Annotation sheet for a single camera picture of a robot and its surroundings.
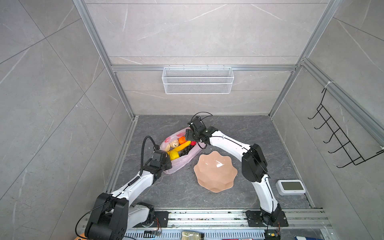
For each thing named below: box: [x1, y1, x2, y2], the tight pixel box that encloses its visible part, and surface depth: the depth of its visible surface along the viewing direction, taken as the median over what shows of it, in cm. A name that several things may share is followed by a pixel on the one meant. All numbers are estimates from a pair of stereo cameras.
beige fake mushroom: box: [170, 140, 179, 148], surface depth 97 cm
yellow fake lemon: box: [169, 150, 180, 161], surface depth 93 cm
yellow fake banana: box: [167, 140, 192, 154], surface depth 97 cm
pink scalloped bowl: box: [193, 151, 238, 193], surface depth 89 cm
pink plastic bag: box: [160, 127, 207, 175], surface depth 90 cm
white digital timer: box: [275, 179, 306, 196], surface depth 82 cm
